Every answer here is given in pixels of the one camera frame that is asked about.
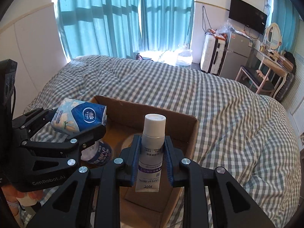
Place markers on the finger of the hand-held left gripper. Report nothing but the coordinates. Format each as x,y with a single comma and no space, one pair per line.
35,117
91,134

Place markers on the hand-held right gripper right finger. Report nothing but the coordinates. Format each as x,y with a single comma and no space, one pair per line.
169,165

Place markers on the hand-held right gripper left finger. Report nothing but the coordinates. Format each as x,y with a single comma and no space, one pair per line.
133,163

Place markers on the blue tissue pack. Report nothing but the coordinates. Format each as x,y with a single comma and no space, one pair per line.
82,116

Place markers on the round blue white container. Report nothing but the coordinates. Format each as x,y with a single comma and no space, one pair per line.
101,154

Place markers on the cardboard box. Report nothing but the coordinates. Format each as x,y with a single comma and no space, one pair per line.
182,133

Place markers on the white cream tube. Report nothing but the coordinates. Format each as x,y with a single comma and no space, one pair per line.
152,128

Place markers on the checked bed blanket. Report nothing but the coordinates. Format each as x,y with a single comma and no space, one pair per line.
225,123

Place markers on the clear water jug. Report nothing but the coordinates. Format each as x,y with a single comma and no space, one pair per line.
184,57

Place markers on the teal curtain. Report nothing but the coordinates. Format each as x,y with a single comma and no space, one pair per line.
95,16
166,14

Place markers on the white suitcase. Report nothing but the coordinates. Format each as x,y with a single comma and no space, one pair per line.
211,54

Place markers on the dark cushioned stool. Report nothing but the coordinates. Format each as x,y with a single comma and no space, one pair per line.
254,74

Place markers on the grey mini fridge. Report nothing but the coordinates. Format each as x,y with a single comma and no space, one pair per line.
235,57

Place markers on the orange snack pack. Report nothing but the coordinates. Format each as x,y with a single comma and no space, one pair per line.
217,35

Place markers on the white vanity desk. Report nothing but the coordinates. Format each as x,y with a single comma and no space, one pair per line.
275,64

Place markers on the clear plastic bag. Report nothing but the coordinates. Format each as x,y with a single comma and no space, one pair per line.
226,28

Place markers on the brown box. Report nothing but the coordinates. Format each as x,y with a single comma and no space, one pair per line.
285,61

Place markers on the black bag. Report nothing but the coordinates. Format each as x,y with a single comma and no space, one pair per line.
290,60

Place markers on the round white vanity mirror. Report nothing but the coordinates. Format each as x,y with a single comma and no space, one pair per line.
273,34

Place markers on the black wall television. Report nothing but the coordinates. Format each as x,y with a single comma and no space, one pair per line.
248,14

